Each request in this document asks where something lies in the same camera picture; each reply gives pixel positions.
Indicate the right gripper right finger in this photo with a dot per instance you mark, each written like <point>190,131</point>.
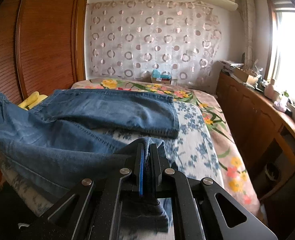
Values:
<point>202,209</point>

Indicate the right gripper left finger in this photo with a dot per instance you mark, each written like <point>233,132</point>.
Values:
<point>92,210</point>

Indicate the blue denim jeans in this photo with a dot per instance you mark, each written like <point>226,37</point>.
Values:
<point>88,133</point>

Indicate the pink floral blanket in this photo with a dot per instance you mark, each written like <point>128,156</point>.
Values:
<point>220,129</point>

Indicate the blue floral white quilt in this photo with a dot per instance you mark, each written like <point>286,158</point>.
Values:
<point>45,151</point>

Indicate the wooden side cabinet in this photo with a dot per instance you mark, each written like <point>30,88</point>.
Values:
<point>264,136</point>

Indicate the cardboard box on cabinet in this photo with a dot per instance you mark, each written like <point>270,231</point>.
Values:
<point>245,77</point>

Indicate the circle pattern sheer curtain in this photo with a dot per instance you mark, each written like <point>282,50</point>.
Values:
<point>138,39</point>

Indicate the wooden louvered wardrobe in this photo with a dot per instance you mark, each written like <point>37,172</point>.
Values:
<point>41,46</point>

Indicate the window with wooden frame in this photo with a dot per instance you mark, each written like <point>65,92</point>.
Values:
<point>281,59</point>

